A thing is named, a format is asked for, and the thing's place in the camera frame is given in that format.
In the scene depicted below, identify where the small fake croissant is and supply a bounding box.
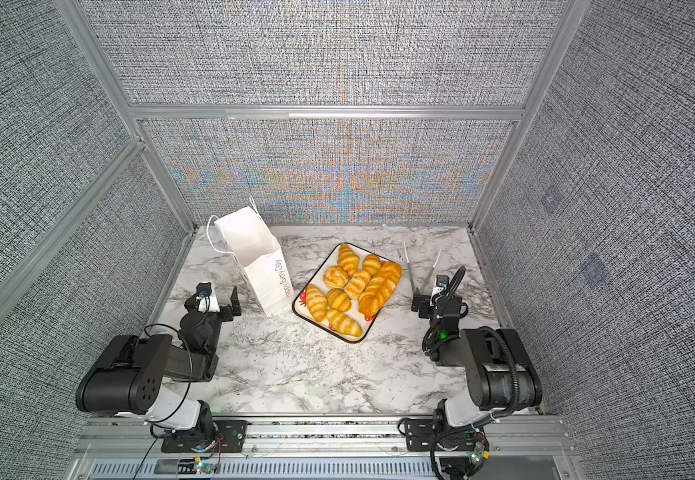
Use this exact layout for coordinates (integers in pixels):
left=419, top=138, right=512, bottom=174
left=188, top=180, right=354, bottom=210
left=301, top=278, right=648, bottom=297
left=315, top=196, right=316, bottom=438
left=361, top=254, right=383, bottom=277
left=344, top=269, right=371, bottom=299
left=327, top=289, right=353, bottom=312

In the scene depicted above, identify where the white paper gift bag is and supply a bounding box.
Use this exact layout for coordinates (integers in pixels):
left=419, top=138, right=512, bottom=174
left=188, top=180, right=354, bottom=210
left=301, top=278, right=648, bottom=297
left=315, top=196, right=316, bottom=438
left=206, top=197, right=295, bottom=316

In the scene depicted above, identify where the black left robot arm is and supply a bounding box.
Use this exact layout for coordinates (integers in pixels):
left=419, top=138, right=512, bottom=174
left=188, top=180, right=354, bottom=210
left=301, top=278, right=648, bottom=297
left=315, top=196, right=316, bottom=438
left=76, top=282, right=247, bottom=453

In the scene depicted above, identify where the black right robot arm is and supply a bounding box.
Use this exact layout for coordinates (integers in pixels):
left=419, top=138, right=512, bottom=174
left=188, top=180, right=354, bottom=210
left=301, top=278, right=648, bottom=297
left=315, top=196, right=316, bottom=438
left=411, top=265, right=543, bottom=432

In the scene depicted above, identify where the round knotted fake bread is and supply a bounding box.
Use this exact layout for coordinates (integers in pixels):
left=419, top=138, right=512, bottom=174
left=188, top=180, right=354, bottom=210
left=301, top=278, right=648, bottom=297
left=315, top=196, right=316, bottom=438
left=323, top=266, right=351, bottom=289

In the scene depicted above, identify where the strawberry print rectangular tray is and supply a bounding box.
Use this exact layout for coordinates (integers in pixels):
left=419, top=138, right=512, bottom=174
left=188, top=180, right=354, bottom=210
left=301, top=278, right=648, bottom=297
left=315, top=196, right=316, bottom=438
left=292, top=243, right=403, bottom=344

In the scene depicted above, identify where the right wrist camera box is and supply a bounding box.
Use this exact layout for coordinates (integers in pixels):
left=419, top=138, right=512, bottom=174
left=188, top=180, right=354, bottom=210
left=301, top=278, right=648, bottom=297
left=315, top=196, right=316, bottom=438
left=431, top=275, right=449, bottom=296

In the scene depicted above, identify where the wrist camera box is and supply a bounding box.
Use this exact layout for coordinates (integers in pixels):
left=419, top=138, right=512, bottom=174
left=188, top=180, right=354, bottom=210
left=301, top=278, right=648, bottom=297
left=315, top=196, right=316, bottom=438
left=431, top=275, right=449, bottom=296
left=196, top=282, right=220, bottom=313

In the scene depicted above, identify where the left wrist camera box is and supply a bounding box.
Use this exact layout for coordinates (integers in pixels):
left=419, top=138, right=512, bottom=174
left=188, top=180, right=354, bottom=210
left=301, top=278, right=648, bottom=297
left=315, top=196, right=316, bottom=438
left=196, top=282, right=220, bottom=313

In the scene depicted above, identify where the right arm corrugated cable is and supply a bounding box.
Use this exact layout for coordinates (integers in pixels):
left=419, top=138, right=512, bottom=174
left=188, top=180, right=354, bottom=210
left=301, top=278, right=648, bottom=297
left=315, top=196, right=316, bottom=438
left=421, top=266, right=523, bottom=480

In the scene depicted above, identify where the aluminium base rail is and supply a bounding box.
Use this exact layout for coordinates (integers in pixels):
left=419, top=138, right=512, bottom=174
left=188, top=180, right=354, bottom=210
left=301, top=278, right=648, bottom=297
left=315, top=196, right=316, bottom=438
left=63, top=414, right=585, bottom=479

